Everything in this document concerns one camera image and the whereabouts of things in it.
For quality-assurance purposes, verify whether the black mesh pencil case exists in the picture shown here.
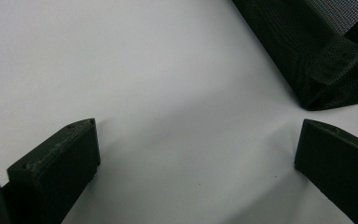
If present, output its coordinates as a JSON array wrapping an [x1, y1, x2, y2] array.
[[231, 0, 358, 111]]

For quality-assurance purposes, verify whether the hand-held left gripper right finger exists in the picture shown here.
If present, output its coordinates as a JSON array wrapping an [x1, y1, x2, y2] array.
[[294, 119, 358, 224]]

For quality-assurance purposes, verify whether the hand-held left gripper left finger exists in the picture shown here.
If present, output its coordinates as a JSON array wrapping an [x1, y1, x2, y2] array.
[[1, 118, 102, 224]]

